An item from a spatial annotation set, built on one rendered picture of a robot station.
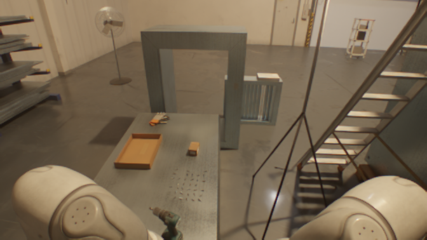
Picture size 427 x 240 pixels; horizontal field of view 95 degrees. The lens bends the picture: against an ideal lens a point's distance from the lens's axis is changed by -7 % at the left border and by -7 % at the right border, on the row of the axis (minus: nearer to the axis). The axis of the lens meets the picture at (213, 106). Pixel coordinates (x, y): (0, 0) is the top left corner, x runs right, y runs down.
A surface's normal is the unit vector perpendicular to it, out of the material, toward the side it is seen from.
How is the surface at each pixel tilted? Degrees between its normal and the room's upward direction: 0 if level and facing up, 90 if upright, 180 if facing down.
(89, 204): 25
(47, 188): 12
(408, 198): 17
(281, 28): 90
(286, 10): 90
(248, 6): 90
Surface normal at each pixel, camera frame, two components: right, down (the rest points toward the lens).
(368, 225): -0.02, -0.59
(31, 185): -0.18, -0.71
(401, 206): 0.14, -0.73
